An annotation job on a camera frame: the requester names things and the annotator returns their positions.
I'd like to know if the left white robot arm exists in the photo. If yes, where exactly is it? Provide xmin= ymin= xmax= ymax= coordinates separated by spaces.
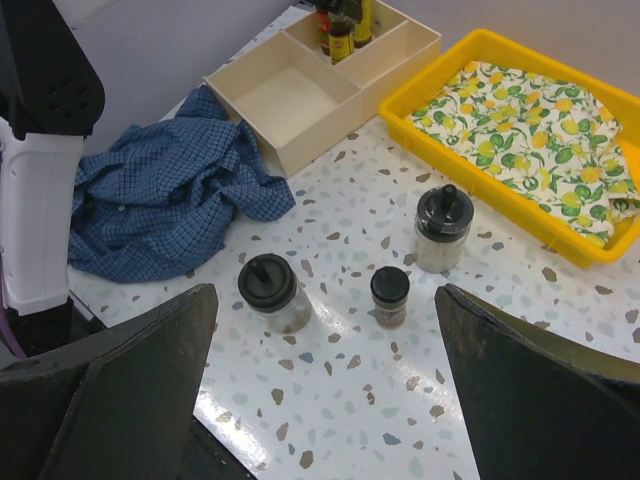
xmin=1 ymin=1 xmax=106 ymax=358

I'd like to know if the lemon-print cloth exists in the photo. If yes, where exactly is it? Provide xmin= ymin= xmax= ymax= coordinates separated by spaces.
xmin=404 ymin=61 xmax=639 ymax=247

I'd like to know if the yellow plastic bin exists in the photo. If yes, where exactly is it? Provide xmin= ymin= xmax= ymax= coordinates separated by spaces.
xmin=379 ymin=29 xmax=639 ymax=268

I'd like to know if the cream divided organizer tray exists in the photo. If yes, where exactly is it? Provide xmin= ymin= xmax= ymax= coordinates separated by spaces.
xmin=205 ymin=1 xmax=441 ymax=178

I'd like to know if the dark spice jar, black lid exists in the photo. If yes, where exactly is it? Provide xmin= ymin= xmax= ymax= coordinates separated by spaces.
xmin=370 ymin=266 xmax=410 ymax=329

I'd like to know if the clear shaker jar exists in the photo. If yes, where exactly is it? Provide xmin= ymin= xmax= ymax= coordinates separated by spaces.
xmin=238 ymin=253 xmax=313 ymax=335
xmin=413 ymin=184 xmax=475 ymax=274

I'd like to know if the blue checkered cloth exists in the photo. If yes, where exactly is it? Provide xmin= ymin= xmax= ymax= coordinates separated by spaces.
xmin=68 ymin=86 xmax=295 ymax=284

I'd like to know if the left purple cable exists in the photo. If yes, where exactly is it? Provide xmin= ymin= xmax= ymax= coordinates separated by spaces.
xmin=0 ymin=259 xmax=29 ymax=360

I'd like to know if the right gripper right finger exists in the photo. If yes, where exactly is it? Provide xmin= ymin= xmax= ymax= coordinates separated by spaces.
xmin=435 ymin=284 xmax=639 ymax=479

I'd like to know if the yellow-label bottle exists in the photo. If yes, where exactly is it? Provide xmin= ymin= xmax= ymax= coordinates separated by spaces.
xmin=354 ymin=0 xmax=373 ymax=49
xmin=329 ymin=14 xmax=355 ymax=65

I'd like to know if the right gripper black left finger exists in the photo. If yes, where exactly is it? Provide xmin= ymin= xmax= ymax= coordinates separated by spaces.
xmin=0 ymin=283 xmax=220 ymax=480

